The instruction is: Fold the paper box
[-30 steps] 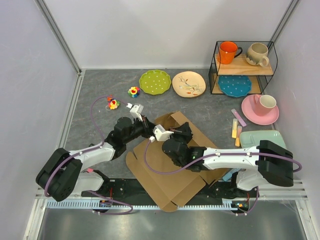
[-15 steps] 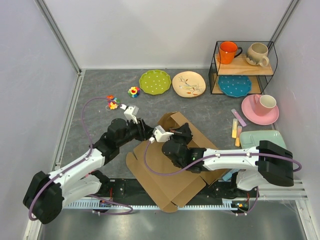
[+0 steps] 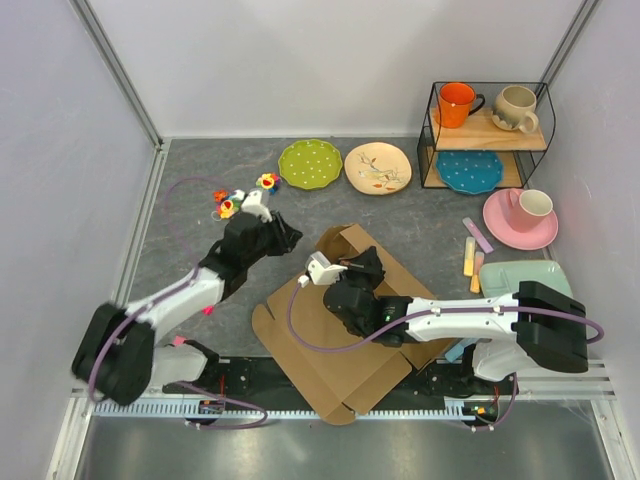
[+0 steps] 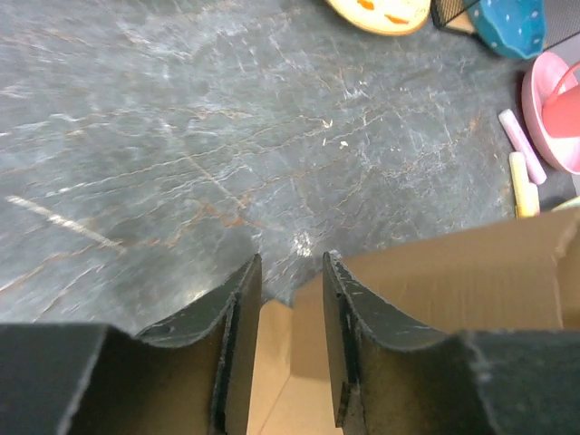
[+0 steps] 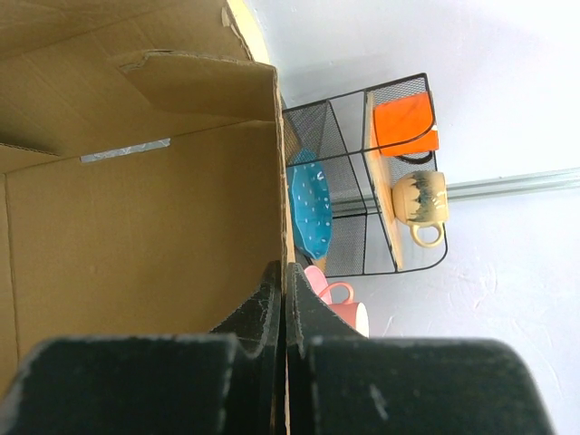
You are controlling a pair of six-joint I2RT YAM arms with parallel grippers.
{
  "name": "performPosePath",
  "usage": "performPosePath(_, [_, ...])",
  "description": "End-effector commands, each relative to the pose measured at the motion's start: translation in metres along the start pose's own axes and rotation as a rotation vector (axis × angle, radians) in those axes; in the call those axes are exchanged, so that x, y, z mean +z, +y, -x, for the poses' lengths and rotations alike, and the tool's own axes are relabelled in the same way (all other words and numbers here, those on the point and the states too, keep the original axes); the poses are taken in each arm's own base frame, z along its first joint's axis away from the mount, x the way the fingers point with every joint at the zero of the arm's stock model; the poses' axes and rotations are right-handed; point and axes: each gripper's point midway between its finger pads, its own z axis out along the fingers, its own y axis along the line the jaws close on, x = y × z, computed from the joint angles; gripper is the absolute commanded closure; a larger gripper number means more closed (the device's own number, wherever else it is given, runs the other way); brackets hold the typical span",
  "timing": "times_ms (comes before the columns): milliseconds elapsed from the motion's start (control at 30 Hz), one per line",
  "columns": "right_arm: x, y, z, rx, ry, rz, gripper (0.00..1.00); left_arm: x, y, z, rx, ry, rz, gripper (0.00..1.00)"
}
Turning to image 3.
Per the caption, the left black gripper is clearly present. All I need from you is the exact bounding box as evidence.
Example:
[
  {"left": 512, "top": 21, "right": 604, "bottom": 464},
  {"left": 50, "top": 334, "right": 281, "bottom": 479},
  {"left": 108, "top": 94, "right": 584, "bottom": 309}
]
[{"left": 243, "top": 210, "right": 303, "bottom": 268}]

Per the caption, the brown cardboard box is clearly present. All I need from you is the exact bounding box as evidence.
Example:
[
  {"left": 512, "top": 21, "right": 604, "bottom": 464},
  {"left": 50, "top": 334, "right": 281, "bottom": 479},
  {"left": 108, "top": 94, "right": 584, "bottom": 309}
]
[{"left": 250, "top": 222, "right": 456, "bottom": 426}]

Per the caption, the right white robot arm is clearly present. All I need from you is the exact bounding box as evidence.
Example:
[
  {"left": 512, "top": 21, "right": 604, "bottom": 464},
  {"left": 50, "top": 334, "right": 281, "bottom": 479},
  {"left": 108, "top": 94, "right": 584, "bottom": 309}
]
[{"left": 308, "top": 247, "right": 588, "bottom": 394}]

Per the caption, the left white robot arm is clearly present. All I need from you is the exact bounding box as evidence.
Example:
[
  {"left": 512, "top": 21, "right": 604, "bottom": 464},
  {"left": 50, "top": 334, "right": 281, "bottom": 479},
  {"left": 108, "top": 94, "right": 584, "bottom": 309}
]
[{"left": 71, "top": 212, "right": 303, "bottom": 406}]

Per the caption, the rainbow flower plush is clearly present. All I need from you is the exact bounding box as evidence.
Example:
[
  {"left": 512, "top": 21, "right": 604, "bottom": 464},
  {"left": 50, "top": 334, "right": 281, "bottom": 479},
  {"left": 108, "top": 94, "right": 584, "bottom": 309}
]
[{"left": 256, "top": 172, "right": 281, "bottom": 195}]

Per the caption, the green polka dot plate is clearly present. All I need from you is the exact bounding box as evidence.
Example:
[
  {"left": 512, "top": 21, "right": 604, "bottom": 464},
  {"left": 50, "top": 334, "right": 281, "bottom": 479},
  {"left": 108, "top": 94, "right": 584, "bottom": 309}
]
[{"left": 278, "top": 139, "right": 343, "bottom": 190}]

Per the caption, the small orange flower toy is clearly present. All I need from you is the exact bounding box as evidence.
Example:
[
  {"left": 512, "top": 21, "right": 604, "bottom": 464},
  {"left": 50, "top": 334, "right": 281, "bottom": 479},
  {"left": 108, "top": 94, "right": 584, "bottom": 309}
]
[{"left": 212, "top": 190, "right": 230, "bottom": 204}]

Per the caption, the cream plate with branch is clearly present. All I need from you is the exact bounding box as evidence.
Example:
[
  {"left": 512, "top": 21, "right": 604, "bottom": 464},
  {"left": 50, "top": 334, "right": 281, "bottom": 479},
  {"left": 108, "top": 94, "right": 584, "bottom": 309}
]
[{"left": 344, "top": 142, "right": 412, "bottom": 196}]

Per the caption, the yellow marker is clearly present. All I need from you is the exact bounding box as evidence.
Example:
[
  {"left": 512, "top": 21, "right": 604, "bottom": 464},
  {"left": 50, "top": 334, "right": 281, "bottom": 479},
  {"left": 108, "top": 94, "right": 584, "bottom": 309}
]
[{"left": 463, "top": 236, "right": 476, "bottom": 277}]

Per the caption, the pink black marker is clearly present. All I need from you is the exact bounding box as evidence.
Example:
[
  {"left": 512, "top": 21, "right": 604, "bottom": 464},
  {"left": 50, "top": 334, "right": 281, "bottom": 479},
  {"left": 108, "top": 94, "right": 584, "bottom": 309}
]
[{"left": 170, "top": 305, "right": 215, "bottom": 347}]

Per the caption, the purple marker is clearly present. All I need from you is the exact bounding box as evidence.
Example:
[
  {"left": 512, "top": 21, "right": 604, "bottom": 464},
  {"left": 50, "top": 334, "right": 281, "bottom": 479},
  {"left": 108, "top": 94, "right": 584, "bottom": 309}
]
[{"left": 462, "top": 217, "right": 494, "bottom": 254}]

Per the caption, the orange marker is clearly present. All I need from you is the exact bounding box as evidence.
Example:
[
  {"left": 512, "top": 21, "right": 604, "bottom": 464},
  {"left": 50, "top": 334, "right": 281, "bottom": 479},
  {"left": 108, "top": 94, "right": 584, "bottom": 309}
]
[{"left": 469, "top": 251, "right": 485, "bottom": 294}]

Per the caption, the blue marker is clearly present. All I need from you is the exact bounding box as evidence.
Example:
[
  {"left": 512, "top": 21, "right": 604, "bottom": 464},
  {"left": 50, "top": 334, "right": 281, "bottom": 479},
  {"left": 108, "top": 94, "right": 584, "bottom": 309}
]
[{"left": 444, "top": 338, "right": 478, "bottom": 363}]

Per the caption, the mint green square plate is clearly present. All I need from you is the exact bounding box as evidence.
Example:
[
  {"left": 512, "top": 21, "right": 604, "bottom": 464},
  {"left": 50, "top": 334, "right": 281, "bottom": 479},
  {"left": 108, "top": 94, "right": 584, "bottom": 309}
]
[{"left": 479, "top": 260, "right": 573, "bottom": 297}]

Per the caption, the blue polka dot plate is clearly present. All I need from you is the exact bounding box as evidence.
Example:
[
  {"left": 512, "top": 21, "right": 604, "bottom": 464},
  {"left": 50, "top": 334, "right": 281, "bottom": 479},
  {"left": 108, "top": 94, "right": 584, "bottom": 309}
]
[{"left": 436, "top": 150, "right": 504, "bottom": 195}]

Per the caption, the pink saucer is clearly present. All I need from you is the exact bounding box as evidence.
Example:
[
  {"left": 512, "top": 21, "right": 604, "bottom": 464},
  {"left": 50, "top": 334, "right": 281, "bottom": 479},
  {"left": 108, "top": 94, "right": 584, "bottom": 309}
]
[{"left": 483, "top": 189, "right": 559, "bottom": 251}]

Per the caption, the pink cup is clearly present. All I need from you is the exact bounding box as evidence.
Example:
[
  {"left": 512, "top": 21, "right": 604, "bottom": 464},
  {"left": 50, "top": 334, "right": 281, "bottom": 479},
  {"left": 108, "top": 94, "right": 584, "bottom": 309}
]
[{"left": 506, "top": 189, "right": 554, "bottom": 233}]

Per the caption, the orange mug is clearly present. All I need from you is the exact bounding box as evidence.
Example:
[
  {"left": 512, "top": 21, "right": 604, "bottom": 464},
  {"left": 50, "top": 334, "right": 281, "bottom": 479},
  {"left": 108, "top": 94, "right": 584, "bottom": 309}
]
[{"left": 436, "top": 82, "right": 486, "bottom": 129}]

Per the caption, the beige ceramic mug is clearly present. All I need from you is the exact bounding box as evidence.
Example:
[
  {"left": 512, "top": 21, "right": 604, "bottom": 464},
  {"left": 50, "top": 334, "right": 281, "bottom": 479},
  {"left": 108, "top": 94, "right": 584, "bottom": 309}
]
[{"left": 491, "top": 85, "right": 539, "bottom": 134}]

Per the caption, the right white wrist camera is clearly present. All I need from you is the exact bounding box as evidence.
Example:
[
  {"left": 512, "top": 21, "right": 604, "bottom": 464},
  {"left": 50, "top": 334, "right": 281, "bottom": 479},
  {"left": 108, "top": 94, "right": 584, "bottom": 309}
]
[{"left": 298, "top": 251, "right": 347, "bottom": 288}]

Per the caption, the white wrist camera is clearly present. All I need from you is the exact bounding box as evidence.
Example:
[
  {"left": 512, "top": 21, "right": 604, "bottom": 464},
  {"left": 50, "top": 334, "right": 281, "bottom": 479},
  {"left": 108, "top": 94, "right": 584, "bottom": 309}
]
[
  {"left": 234, "top": 188, "right": 273, "bottom": 223},
  {"left": 298, "top": 251, "right": 347, "bottom": 288}
]

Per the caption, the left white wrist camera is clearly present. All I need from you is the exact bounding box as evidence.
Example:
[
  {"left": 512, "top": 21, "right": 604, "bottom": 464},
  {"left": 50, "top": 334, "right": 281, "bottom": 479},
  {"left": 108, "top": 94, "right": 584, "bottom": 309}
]
[{"left": 234, "top": 188, "right": 273, "bottom": 223}]

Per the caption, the flower plush keychain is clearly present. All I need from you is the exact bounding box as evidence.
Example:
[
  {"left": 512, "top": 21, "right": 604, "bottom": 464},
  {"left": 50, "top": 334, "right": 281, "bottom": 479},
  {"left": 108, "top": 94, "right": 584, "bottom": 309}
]
[{"left": 211, "top": 197, "right": 242, "bottom": 222}]

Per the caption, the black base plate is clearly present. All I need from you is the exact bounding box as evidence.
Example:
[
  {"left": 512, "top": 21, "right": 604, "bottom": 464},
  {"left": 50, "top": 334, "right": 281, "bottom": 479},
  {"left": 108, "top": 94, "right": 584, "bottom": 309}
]
[{"left": 195, "top": 357, "right": 513, "bottom": 411}]

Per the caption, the black wire shelf rack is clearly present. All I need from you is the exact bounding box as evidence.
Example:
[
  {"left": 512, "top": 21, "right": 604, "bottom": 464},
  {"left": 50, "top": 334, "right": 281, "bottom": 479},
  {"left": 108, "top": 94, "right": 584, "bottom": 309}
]
[{"left": 417, "top": 81, "right": 556, "bottom": 188}]

